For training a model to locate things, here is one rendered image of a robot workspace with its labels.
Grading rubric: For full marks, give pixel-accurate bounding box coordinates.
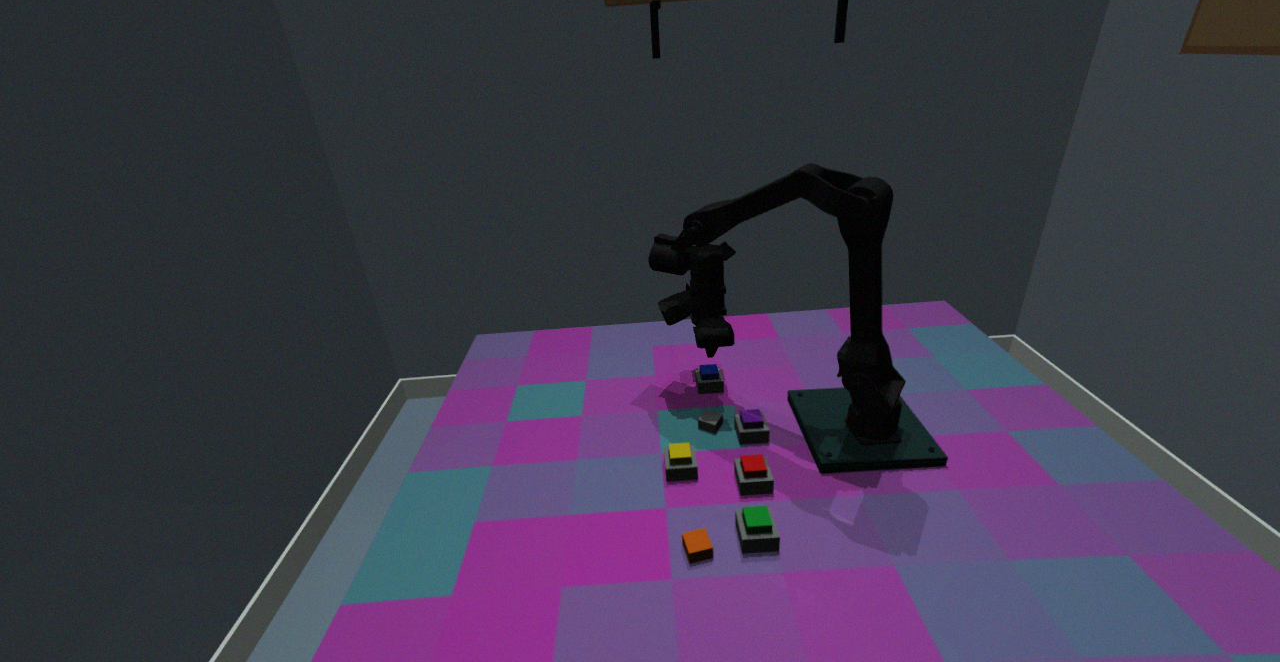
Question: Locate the red button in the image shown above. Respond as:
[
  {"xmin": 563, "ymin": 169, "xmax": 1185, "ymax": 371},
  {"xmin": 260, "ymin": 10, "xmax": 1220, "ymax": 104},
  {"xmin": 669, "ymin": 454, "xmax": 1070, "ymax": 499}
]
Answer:
[{"xmin": 733, "ymin": 455, "xmax": 774, "ymax": 496}]

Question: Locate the blue button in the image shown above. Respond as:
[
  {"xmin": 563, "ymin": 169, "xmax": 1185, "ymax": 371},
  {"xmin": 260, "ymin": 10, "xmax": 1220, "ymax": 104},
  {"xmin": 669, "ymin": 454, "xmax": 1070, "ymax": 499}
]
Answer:
[{"xmin": 695, "ymin": 364, "xmax": 724, "ymax": 394}]

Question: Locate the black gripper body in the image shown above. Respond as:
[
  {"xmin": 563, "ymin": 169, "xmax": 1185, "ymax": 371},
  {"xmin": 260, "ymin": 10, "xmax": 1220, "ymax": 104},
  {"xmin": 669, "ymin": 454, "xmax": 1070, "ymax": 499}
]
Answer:
[{"xmin": 690, "ymin": 279, "xmax": 733, "ymax": 348}]

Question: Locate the green button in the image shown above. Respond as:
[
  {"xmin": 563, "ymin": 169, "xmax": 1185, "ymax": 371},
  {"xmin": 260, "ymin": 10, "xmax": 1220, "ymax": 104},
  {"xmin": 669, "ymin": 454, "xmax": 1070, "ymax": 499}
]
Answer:
[{"xmin": 736, "ymin": 506, "xmax": 780, "ymax": 554}]

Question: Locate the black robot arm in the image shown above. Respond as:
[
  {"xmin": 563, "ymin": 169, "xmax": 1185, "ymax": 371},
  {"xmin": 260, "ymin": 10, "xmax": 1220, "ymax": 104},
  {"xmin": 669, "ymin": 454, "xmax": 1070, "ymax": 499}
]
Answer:
[{"xmin": 648, "ymin": 163, "xmax": 905, "ymax": 446}]

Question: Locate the orange-brown block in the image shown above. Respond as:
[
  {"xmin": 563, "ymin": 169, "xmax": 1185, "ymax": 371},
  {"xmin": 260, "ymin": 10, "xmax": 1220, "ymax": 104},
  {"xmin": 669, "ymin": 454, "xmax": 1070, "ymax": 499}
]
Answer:
[{"xmin": 682, "ymin": 528, "xmax": 714, "ymax": 563}]

